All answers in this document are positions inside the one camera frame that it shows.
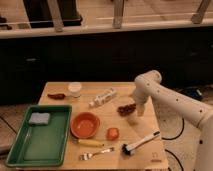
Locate grey blue sponge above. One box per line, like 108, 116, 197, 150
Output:
29, 112, 50, 125

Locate wooden railing post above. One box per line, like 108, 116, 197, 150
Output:
113, 0, 124, 29
47, 0, 64, 32
191, 0, 212, 24

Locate dark grape bunch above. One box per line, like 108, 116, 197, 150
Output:
117, 103, 136, 116

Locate black cable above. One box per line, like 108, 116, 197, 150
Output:
161, 116, 185, 171

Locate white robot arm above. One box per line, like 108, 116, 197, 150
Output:
132, 70, 213, 171

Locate white tube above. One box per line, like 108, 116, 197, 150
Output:
89, 88, 117, 107

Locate yellow corn cob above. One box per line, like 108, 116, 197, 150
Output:
78, 139, 104, 147

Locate red bowl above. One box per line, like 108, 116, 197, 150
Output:
70, 112, 100, 139

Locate white lidded jar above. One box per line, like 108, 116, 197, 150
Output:
68, 82, 82, 98

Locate white black dish brush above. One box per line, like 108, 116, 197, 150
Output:
122, 131, 160, 156

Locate red chili pepper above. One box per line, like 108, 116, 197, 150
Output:
47, 93, 65, 100

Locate green plastic tray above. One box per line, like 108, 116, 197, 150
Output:
6, 105, 72, 167

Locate metal fork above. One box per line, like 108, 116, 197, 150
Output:
79, 147, 115, 161

